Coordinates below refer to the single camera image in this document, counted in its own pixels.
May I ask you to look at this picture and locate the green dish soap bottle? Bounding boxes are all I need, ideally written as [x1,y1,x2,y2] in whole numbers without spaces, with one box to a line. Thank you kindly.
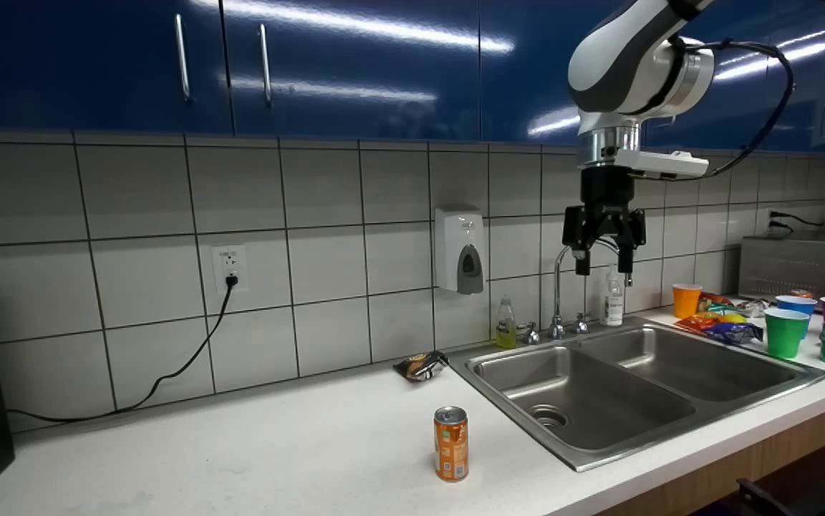
[494,299,518,349]

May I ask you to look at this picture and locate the crumpled foil wrapper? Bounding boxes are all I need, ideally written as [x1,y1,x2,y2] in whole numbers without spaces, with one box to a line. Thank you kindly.
[397,349,447,385]

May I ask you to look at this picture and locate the cabinet door handle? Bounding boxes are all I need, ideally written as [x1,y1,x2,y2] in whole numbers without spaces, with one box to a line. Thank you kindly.
[175,12,192,100]
[258,22,273,107]

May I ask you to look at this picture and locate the chrome faucet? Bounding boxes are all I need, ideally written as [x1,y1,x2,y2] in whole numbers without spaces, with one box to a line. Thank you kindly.
[523,247,591,345]

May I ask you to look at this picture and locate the colourful snack bags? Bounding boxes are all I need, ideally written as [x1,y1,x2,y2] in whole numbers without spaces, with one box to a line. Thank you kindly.
[683,292,765,348]

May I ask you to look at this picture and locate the grey metal box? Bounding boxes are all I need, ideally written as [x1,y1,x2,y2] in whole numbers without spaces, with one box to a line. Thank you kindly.
[740,237,825,296]

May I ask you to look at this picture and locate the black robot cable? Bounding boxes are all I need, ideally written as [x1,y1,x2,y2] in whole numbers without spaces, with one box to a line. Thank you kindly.
[679,37,798,182]

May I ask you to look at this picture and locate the black power cable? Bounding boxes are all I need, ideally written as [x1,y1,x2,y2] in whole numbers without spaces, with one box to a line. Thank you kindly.
[7,273,245,427]

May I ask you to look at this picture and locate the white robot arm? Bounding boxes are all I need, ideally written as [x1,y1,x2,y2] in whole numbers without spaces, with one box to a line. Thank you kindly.
[563,0,715,279]

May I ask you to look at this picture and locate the white wall outlet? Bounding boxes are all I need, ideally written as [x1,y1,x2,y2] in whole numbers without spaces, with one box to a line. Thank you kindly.
[213,247,253,299]

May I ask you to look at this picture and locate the right cabinet door handle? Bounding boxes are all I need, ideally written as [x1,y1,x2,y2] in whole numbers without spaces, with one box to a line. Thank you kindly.
[258,22,273,107]

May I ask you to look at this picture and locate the left cabinet door handle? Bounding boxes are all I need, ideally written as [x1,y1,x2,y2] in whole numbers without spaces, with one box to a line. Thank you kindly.
[175,12,192,100]

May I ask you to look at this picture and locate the orange plastic cup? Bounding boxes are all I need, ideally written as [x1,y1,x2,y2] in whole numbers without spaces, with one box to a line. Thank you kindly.
[674,283,702,318]

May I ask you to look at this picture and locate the white pump soap bottle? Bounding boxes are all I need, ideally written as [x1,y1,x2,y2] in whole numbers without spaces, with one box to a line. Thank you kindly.
[606,273,624,326]

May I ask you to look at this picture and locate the white wall soap dispenser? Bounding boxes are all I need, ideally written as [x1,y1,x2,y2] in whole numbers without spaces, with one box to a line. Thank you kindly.
[432,209,488,296]

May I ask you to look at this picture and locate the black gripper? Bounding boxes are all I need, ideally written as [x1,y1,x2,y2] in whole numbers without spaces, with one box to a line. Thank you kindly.
[563,167,649,286]

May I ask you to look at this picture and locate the green plastic cup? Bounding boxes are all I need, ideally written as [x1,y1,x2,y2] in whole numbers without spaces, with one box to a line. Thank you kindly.
[765,308,810,358]

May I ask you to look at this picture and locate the orange soda can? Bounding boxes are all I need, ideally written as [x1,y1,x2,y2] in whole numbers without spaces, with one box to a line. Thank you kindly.
[432,408,471,483]

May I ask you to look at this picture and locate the blue plastic bowl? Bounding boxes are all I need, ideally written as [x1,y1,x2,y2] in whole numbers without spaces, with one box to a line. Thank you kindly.
[775,296,819,318]

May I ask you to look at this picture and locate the stainless steel double sink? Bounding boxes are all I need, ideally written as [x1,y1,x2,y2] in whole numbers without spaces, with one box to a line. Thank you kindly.
[451,323,825,470]

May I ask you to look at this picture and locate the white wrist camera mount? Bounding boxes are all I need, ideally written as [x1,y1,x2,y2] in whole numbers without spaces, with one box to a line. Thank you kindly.
[584,124,712,177]

